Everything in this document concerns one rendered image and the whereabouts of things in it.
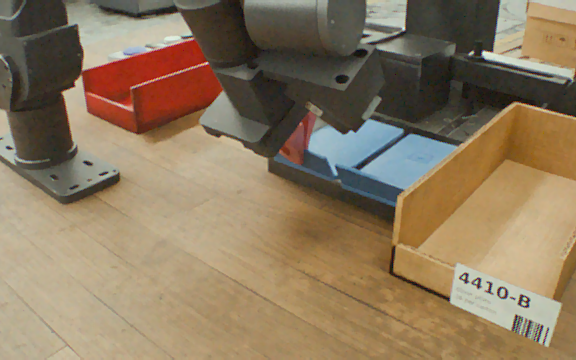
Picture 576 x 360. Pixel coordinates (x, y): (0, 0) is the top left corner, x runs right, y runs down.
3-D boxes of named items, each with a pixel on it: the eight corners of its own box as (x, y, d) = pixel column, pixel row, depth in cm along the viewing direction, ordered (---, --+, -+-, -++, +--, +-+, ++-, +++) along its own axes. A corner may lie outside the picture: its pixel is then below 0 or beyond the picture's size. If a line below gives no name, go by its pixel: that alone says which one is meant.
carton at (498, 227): (386, 282, 41) (396, 196, 37) (501, 167, 58) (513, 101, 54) (545, 356, 34) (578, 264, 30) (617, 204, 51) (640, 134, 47)
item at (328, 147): (264, 165, 52) (263, 137, 51) (351, 117, 63) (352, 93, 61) (323, 187, 49) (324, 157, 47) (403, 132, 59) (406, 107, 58)
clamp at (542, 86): (440, 111, 70) (449, 37, 66) (451, 104, 73) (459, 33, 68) (550, 142, 62) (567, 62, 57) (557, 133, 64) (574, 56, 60)
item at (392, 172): (332, 193, 48) (333, 163, 46) (410, 136, 58) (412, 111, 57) (403, 219, 44) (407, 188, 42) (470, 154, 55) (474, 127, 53)
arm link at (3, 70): (82, 35, 52) (49, 30, 55) (7, 58, 46) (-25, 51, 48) (91, 92, 56) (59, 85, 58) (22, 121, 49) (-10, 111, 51)
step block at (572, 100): (520, 132, 64) (533, 63, 60) (527, 125, 66) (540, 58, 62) (571, 147, 61) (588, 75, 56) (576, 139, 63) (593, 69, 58)
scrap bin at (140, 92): (86, 112, 70) (79, 70, 67) (220, 67, 87) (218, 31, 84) (138, 135, 64) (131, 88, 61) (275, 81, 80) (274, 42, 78)
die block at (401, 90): (291, 88, 78) (291, 38, 74) (332, 72, 84) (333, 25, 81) (414, 124, 66) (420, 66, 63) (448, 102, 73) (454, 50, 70)
